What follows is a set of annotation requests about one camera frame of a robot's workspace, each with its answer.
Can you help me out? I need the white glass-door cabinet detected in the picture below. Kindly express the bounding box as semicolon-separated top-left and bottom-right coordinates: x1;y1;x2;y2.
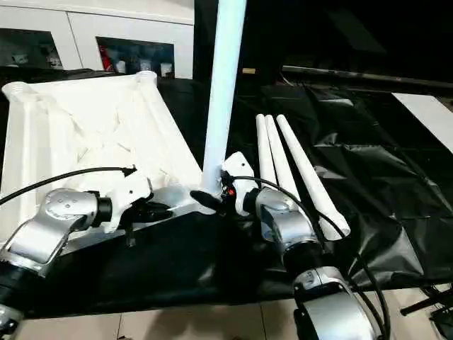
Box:
0;0;196;81

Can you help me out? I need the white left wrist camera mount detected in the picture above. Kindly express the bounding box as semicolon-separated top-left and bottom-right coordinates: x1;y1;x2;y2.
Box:
98;171;154;235

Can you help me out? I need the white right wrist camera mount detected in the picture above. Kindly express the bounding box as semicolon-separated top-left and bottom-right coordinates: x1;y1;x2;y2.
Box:
221;151;260;217

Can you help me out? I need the white plastic table leg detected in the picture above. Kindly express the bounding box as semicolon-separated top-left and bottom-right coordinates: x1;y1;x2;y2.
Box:
255;115;280;186
275;114;352;242
264;115;301;200
200;0;248;207

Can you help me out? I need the white plastic table top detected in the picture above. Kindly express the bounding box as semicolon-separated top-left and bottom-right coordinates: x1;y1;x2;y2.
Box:
0;69;222;265

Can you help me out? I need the black right camera cable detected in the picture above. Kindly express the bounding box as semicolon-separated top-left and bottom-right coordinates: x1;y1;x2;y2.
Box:
225;174;391;340

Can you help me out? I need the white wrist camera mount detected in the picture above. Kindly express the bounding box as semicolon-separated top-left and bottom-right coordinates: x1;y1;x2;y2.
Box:
221;151;260;217
98;171;154;235

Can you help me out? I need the black metal stand leg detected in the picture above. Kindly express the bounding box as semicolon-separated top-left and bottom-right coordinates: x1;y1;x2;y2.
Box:
399;293;453;317

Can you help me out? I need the white paper sheet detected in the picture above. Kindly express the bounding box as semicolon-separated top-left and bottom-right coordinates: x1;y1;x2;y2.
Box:
390;92;453;157

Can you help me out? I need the long black rod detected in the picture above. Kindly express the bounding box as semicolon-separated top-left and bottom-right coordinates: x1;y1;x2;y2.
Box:
282;64;453;96

